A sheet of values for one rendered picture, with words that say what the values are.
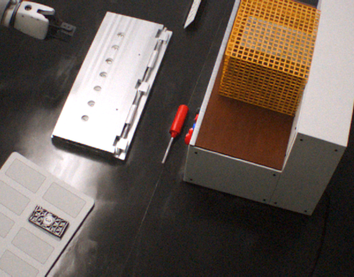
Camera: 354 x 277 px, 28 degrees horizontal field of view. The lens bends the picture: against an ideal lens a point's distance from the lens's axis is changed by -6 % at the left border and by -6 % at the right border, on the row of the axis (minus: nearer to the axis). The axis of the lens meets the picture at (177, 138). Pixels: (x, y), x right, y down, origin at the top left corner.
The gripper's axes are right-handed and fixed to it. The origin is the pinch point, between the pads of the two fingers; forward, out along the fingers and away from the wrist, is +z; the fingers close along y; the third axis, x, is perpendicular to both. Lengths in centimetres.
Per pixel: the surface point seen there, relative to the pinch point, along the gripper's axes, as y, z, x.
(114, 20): 13.3, 10.2, -19.2
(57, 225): 14, 17, 46
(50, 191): 16.0, 12.1, 36.6
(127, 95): 10.6, 22.0, 4.5
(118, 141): 12.2, 24.2, 17.5
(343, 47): -34, 64, -5
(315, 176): -18, 69, 23
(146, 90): 10.1, 26.4, 1.2
